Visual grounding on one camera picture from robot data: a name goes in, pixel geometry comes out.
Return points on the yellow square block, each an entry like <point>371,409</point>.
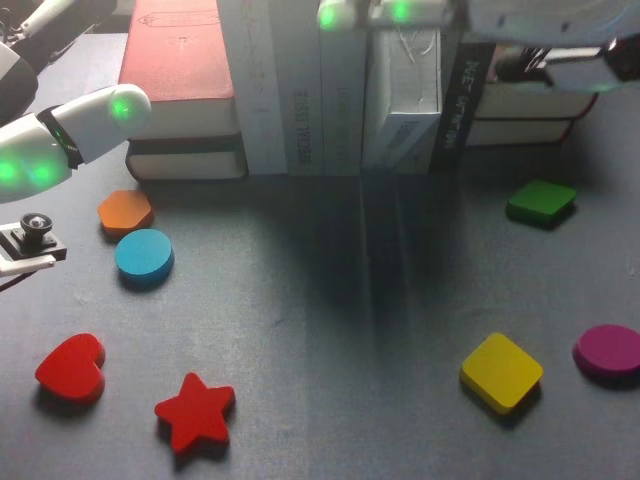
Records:
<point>500,372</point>

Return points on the white hardcover book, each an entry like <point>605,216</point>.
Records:
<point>255,75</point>

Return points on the black-spined book pictured cover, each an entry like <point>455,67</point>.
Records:
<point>460,115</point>

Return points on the plastic-wrapped book photo cover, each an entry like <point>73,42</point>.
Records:
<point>407,100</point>

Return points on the grey table cloth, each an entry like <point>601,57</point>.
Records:
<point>320,350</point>

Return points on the red star block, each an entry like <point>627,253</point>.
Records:
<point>195,415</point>

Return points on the white book special issue spine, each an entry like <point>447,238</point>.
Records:
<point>305,125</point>

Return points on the red heart block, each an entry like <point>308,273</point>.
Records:
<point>70,372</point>

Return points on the green square block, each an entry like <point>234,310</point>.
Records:
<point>540,200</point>

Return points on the orange hexagon block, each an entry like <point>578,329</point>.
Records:
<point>125,212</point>

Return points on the maroon hardcover book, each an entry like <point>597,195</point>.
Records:
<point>530,102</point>

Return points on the red hardcover book embossed cover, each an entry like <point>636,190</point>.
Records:
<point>175,50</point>

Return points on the blue round block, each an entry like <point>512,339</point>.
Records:
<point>145,255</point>

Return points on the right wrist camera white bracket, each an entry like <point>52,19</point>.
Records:
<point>35,235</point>

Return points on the magenta oval block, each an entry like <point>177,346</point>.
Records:
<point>607,350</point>

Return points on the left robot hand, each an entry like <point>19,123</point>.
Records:
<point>540,22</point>

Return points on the dark green hardcover book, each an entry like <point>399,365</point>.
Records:
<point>185,162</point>

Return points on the white book made-in-china print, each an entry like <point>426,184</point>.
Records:
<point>345,100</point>

